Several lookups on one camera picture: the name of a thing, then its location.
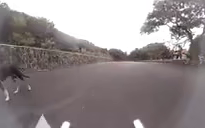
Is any dark dog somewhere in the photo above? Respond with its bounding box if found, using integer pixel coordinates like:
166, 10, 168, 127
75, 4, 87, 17
0, 64, 33, 103

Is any grey asphalt road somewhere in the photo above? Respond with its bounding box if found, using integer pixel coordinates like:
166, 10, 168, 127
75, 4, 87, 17
0, 60, 205, 128

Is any grey stone wall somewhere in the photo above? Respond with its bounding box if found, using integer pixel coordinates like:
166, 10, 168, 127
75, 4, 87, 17
0, 42, 114, 72

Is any building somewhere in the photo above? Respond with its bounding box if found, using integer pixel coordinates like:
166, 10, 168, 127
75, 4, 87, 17
172, 46, 191, 61

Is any wood on hillside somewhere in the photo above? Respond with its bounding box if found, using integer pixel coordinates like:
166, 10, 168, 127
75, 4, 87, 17
0, 0, 111, 56

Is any row of trees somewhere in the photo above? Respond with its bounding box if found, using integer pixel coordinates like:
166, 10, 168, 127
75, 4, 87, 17
108, 42, 174, 62

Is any large spreading tree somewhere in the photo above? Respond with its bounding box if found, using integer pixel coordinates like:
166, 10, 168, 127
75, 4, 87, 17
140, 0, 205, 65

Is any robot's own part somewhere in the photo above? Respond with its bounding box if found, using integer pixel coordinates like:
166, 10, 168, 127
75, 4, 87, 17
60, 120, 71, 128
132, 118, 145, 128

